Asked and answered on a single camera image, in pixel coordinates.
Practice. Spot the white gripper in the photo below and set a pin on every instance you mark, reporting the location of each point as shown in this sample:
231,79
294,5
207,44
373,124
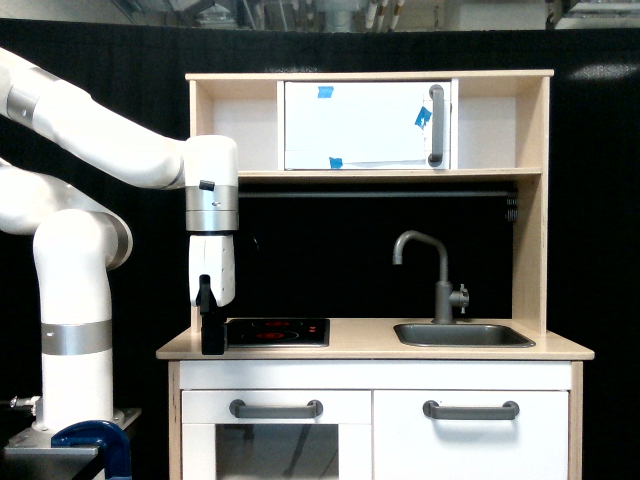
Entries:
211,274

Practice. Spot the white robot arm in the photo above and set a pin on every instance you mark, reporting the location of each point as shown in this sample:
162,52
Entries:
77,241

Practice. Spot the grey faucet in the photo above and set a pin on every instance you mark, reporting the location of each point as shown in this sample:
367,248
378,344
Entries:
443,290

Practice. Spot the grey faucet knob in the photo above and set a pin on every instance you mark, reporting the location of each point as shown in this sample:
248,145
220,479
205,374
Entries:
460,298

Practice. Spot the black stovetop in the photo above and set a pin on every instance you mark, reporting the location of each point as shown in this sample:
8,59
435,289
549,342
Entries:
278,332

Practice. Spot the black curtain backdrop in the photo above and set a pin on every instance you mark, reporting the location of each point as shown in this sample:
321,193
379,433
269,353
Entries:
332,257

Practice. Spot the blue clamp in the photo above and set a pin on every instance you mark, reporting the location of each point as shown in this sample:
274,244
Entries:
110,439

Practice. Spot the white oven door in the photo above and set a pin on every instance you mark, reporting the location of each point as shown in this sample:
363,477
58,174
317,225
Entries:
335,445

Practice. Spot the blue tape bottom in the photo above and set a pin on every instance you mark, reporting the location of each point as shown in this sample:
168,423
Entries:
335,163

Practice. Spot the blue tape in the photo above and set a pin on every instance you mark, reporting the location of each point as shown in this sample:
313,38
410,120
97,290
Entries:
325,92
335,163
423,117

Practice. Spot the grey sink basin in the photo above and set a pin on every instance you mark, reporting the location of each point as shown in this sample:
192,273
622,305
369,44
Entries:
468,335

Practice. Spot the white cabinet door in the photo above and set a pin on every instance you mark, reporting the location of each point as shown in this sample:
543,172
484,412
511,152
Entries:
408,445

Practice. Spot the wooden toy kitchen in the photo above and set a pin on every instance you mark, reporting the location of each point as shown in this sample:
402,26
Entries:
502,135

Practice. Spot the white microwave door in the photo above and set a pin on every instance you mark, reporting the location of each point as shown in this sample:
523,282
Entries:
369,125

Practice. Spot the blue tape top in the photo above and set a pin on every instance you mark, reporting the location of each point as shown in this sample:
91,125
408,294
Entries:
325,92

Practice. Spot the blue tape right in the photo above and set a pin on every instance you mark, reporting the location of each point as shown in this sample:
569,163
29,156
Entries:
423,117

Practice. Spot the grey oven handle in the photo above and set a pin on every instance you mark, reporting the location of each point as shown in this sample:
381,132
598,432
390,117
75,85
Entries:
239,409

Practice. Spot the grey hanging rail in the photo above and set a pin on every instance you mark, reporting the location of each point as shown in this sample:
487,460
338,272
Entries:
381,194

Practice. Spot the metal base plate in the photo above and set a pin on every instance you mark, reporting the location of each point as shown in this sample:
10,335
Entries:
29,455

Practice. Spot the grey cabinet handle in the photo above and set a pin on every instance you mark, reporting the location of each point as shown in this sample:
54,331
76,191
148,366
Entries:
507,412

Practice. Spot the grey microwave handle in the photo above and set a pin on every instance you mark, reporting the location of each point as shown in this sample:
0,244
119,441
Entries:
438,125

